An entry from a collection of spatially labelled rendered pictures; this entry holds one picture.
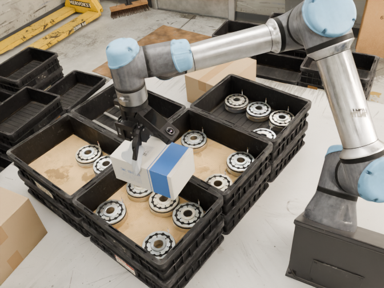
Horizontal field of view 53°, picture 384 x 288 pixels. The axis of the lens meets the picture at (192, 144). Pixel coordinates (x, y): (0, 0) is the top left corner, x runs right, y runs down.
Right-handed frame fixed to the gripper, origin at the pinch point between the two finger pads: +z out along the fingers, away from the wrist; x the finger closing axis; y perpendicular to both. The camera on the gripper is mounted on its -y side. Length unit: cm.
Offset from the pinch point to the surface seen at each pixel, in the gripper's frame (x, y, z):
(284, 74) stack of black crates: -168, 12, 73
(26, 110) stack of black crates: -55, 142, 61
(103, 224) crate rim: 15.4, 10.9, 17.7
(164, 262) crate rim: 18.0, -12.3, 17.9
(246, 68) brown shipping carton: -93, 10, 25
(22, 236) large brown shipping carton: 25, 43, 31
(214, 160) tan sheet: -31.4, -2.7, 27.8
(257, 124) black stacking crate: -58, -10, 28
